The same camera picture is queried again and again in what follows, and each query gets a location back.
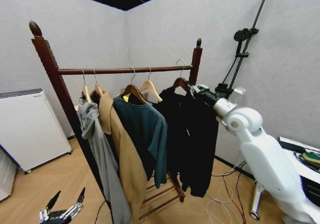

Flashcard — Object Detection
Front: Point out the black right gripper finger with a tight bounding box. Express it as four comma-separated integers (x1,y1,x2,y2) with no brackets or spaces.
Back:
185,82,201,99
191,83,209,91

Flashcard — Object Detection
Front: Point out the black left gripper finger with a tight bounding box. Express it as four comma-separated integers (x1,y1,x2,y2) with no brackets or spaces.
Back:
65,186,87,221
37,190,62,222

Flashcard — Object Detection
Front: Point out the wooden hanger with black garment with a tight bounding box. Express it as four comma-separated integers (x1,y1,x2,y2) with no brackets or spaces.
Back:
172,58,191,93

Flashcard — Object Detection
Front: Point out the black garment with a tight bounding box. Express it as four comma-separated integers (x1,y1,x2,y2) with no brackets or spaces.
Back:
157,85,220,199

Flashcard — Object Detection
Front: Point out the bare light wooden hanger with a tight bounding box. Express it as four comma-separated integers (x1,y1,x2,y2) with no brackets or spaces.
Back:
138,67,163,103

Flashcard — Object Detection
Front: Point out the wooden hanger with teal shirt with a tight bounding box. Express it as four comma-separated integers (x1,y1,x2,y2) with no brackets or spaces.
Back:
120,67,149,105

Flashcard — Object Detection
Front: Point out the wooden hanger with tan coat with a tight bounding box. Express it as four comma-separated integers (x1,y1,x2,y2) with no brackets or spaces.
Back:
92,68,106,99

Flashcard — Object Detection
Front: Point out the wooden hanger with grey hoodie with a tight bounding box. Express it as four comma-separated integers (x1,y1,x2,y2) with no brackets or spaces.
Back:
81,68,93,104

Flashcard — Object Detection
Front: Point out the dark wooden garment rack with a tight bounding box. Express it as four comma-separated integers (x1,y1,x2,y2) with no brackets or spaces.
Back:
28,20,203,221

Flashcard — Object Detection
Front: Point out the black shower valve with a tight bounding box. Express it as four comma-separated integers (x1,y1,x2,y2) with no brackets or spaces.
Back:
214,83,235,96

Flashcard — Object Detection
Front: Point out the white ribbed appliance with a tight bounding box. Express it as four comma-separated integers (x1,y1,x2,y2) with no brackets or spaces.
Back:
0,143,19,202

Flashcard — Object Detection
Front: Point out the grey hoodie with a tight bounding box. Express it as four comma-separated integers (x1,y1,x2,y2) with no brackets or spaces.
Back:
76,97,132,224

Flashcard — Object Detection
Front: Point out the teal t-shirt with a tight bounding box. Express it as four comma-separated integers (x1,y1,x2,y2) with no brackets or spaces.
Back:
112,93,169,190

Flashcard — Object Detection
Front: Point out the tan coat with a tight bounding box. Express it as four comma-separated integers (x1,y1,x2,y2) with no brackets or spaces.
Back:
90,90,148,222

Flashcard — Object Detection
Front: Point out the black hand shower head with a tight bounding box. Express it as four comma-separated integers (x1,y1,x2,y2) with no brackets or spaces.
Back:
233,27,260,42

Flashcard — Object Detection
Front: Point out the white cabinet on wheels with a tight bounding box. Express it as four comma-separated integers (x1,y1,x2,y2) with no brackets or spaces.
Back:
0,88,73,174

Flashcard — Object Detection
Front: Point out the black remote control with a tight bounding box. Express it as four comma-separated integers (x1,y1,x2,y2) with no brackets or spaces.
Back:
278,140,306,154

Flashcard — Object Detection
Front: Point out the white stand leg with wheel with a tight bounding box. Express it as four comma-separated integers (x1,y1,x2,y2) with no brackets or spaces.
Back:
249,180,265,220

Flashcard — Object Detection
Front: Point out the green and yellow sponge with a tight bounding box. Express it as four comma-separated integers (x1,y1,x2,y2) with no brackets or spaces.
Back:
300,152,320,164

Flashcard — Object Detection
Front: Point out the white side table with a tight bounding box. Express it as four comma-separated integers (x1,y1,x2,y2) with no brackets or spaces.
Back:
276,135,320,206

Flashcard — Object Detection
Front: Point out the black floor cable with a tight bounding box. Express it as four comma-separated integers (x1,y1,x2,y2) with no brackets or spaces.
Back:
95,199,108,224

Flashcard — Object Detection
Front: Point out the small white wall box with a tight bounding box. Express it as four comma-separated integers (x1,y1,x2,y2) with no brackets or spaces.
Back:
232,86,248,103

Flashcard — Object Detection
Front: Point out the black shower rail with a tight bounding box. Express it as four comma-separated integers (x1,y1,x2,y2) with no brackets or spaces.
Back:
221,0,268,92

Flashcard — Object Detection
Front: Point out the red floor cable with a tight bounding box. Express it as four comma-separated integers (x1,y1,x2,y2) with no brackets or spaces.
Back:
211,167,247,224

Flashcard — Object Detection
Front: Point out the white floor cable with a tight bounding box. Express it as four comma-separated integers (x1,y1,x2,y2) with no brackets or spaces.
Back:
206,156,247,224

